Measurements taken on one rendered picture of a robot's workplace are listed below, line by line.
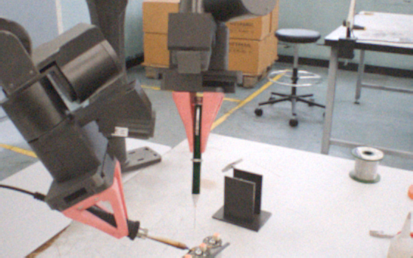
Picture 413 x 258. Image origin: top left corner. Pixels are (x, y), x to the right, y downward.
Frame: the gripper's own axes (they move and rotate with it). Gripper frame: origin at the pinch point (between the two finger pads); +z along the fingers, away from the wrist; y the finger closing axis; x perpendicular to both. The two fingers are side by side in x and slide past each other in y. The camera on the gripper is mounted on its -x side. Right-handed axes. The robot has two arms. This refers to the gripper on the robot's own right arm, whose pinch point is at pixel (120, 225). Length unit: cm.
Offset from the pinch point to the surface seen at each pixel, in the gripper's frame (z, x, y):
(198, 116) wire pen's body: -5.7, -14.0, 5.0
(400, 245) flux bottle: 20.7, -29.2, -2.2
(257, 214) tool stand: 18.2, -13.8, 15.7
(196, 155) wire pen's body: -1.9, -11.7, 3.7
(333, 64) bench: 66, -78, 172
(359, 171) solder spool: 27, -34, 25
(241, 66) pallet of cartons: 94, -45, 337
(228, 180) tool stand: 9.9, -12.4, 15.7
